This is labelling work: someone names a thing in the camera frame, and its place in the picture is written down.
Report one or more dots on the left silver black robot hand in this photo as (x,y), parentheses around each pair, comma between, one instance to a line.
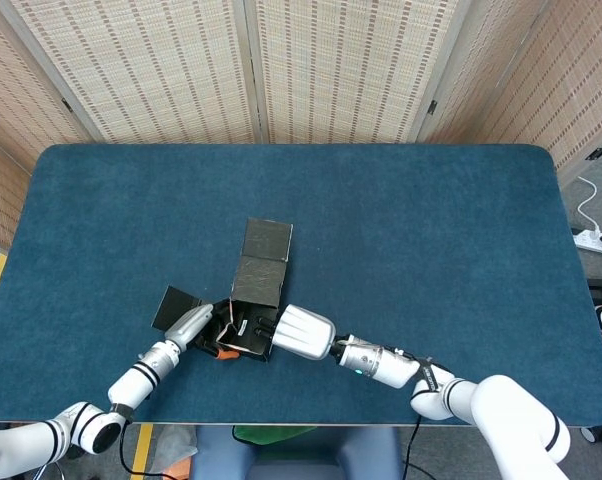
(188,322)

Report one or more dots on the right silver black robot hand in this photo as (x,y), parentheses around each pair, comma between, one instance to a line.
(303,332)

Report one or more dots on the black cardboard box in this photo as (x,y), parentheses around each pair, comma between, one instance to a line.
(258,280)

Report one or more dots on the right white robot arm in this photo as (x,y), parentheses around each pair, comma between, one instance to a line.
(391,367)

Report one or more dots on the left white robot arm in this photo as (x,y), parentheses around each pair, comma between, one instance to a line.
(131,385)

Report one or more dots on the grey plastic bag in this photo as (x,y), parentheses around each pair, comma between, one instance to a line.
(173,445)

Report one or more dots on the orange packet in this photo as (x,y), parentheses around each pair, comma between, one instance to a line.
(178,470)

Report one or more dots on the blue felt table mat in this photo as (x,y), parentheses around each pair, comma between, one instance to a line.
(431,225)

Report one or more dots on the woven bamboo screen panel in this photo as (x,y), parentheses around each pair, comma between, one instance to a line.
(571,75)
(341,65)
(476,75)
(16,75)
(1,190)
(156,65)

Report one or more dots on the white power strip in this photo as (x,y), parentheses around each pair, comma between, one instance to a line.
(598,243)

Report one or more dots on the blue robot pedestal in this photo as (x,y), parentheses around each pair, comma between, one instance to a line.
(296,457)

